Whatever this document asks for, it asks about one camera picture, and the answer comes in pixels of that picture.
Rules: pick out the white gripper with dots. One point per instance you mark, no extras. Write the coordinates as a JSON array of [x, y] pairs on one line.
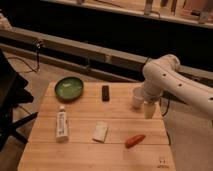
[[151, 93]]

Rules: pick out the orange carrot toy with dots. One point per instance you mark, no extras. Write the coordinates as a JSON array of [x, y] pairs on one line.
[[132, 141]]

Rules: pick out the white lotion bottle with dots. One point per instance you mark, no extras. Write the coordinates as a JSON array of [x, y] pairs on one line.
[[62, 134]]

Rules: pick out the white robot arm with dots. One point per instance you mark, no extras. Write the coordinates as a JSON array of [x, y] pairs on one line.
[[162, 75]]

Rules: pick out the black chair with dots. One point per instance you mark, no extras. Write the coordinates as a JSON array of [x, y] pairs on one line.
[[12, 93]]

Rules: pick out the white paper cup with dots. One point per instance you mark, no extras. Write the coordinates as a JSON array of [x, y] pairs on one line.
[[137, 99]]

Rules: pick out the green bowl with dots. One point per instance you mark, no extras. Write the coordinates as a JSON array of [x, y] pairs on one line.
[[69, 88]]

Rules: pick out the black rectangular block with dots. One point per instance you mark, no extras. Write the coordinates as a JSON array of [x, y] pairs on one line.
[[105, 93]]

